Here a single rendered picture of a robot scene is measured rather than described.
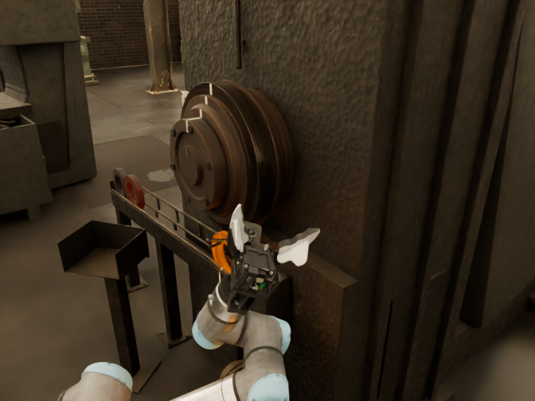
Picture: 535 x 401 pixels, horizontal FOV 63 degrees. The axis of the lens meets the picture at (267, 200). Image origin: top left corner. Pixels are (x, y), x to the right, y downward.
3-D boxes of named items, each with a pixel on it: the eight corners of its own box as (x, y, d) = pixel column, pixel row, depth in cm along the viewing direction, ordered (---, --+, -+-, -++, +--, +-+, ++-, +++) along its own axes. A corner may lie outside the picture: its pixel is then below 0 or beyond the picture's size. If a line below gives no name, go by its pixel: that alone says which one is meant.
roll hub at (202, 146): (186, 190, 149) (179, 108, 137) (230, 220, 129) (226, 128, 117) (171, 194, 146) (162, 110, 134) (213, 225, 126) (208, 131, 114)
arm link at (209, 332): (228, 325, 97) (191, 314, 94) (247, 295, 90) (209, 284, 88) (225, 356, 90) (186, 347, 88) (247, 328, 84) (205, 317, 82)
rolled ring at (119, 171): (122, 172, 224) (127, 171, 226) (110, 165, 238) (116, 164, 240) (127, 205, 230) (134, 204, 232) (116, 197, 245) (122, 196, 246)
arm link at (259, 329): (280, 379, 89) (231, 367, 85) (274, 337, 98) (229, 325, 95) (298, 352, 85) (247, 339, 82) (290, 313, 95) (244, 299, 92)
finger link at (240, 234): (242, 224, 67) (253, 262, 73) (241, 200, 72) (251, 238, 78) (222, 227, 68) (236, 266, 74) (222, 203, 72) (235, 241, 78)
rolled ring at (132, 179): (134, 180, 210) (141, 178, 212) (122, 172, 224) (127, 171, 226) (141, 215, 216) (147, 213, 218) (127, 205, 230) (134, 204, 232)
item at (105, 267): (116, 348, 215) (91, 219, 184) (163, 361, 208) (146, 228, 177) (89, 379, 197) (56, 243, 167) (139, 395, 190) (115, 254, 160)
